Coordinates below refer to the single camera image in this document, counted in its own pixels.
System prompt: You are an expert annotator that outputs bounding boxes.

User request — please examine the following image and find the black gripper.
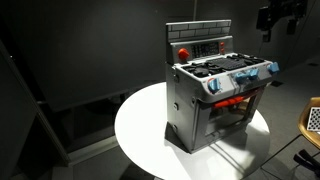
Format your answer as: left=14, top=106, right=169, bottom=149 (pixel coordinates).
left=256, top=0, right=308, bottom=43

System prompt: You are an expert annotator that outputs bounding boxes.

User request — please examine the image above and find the blue stove knob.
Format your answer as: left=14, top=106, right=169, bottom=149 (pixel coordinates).
left=248, top=68, right=260, bottom=81
left=234, top=72, right=250, bottom=85
left=267, top=62, right=281, bottom=75
left=207, top=78, right=222, bottom=95

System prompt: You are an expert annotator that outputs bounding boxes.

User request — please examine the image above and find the large orange stove knob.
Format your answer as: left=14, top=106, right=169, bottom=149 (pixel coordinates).
left=177, top=47, right=191, bottom=62

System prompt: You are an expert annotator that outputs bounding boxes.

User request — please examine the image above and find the grey toy stove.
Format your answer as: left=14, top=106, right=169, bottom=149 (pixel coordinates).
left=164, top=19, right=280, bottom=154

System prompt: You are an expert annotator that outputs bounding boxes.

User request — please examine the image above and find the checkerboard calibration card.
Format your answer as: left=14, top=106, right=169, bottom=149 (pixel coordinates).
left=306, top=106, right=320, bottom=133

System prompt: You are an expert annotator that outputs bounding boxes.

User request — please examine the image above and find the wooden chair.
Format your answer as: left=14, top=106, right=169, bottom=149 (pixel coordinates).
left=297, top=96, right=320, bottom=150

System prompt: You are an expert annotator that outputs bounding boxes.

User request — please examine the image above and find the orange oven door handle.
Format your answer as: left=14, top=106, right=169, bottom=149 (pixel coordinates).
left=213, top=94, right=255, bottom=110

